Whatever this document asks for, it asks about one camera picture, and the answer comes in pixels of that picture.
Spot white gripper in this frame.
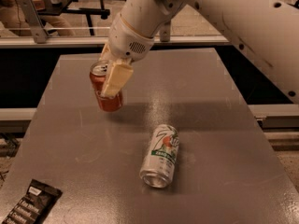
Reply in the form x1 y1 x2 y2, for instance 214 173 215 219
100 13 155 98

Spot red Coca-Cola can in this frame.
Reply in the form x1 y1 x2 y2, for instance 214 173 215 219
90 60 123 112

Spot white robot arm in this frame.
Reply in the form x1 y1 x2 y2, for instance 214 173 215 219
101 0 299 103

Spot white 7up zero can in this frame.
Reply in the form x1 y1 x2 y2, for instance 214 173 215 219
139 124 179 189

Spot black background table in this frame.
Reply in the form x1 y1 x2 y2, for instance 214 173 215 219
37 0 125 35

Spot seated person in background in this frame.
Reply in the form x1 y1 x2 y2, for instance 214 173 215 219
0 0 75 36

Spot black snack packet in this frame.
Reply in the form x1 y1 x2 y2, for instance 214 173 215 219
1 179 63 224

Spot middle metal rail bracket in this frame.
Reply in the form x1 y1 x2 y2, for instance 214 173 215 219
160 21 171 42

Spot metal rail bracket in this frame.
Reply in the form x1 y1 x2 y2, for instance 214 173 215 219
17 0 48 44
160 21 171 42

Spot left metal rail bracket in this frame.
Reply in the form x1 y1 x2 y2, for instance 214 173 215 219
17 0 48 44

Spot metal guard rail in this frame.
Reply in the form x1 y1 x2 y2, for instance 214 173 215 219
0 35 230 49

